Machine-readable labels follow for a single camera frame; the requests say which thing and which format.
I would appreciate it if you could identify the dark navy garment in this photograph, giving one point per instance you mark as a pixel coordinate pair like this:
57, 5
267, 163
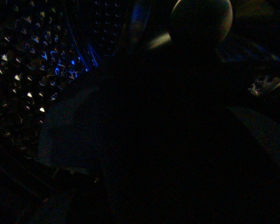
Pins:
174, 144

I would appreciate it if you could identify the silver front-load washing machine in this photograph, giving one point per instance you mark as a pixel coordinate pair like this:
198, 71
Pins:
46, 45

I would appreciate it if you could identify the white round drum hub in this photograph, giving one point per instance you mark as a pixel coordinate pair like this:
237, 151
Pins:
200, 23

